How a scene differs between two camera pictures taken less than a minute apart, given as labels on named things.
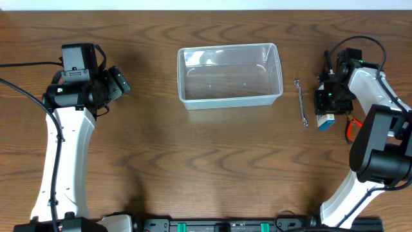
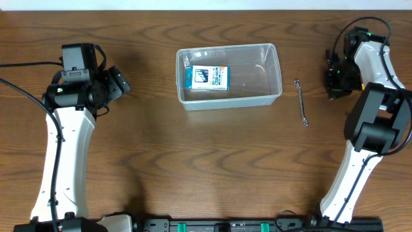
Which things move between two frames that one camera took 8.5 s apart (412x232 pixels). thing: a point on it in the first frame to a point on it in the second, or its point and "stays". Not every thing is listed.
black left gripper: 112,91 stays
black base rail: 246,224 stays
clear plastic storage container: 229,75 stays
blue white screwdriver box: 325,121 to 207,77
